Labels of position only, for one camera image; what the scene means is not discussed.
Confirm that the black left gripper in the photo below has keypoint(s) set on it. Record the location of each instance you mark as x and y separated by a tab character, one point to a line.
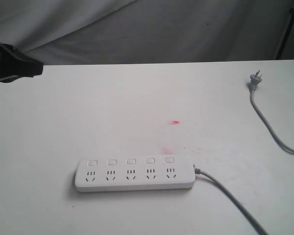
15	65

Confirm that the white five-outlet power strip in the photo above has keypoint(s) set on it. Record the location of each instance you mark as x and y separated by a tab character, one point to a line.
127	173

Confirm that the grey backdrop cloth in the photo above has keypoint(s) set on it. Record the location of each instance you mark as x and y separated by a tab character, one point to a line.
73	32

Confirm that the black tripod stand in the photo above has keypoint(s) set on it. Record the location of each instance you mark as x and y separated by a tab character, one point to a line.
286	33

